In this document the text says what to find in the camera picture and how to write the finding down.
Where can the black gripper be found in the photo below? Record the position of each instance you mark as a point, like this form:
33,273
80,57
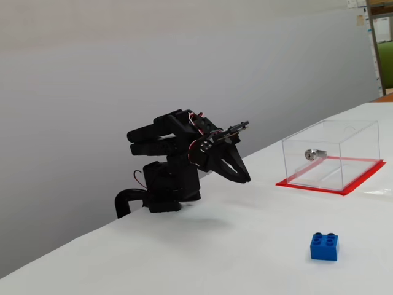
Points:
214,157

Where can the blue lego brick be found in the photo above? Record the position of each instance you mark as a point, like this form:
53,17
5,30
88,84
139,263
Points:
324,250

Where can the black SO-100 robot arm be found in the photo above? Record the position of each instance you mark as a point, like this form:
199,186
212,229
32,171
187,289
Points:
172,181

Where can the transparent plastic box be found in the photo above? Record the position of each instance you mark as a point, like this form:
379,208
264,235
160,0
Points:
353,147

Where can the silver cylinder lock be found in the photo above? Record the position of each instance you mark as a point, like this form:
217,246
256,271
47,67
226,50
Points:
310,154

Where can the black table clamp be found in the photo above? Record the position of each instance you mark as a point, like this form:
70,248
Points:
121,202

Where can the brown wooden desk edge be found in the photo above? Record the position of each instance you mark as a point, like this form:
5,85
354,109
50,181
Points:
385,98

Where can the green panel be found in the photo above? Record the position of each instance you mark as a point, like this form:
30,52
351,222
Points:
387,64

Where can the beige sticky note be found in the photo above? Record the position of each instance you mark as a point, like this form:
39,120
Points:
360,21

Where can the white paper sheet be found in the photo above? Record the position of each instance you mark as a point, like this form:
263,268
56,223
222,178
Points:
382,29

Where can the white label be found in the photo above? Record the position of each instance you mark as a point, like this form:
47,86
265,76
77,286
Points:
356,3

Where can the wooden shelf board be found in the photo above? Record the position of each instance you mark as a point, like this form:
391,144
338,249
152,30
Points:
382,9

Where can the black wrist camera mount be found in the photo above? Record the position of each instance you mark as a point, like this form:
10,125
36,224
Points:
236,127

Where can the grey metal shelf post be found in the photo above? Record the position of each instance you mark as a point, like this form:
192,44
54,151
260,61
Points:
377,52

